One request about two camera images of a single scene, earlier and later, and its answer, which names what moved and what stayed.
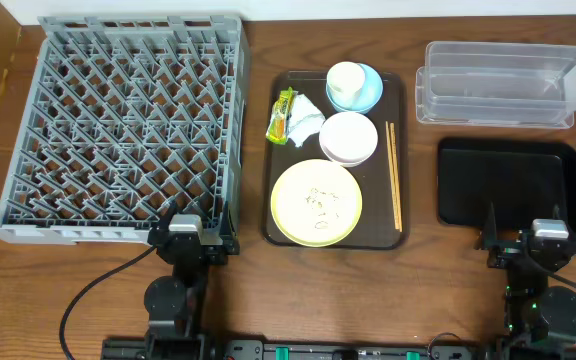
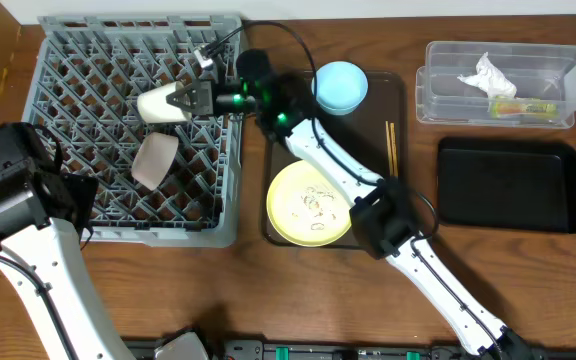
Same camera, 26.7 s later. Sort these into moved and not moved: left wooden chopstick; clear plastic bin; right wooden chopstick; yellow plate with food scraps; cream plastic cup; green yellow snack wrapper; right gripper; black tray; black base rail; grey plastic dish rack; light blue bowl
Moved: cream plastic cup; right gripper; light blue bowl; green yellow snack wrapper
Not moved: grey plastic dish rack; black base rail; right wooden chopstick; yellow plate with food scraps; clear plastic bin; left wooden chopstick; black tray
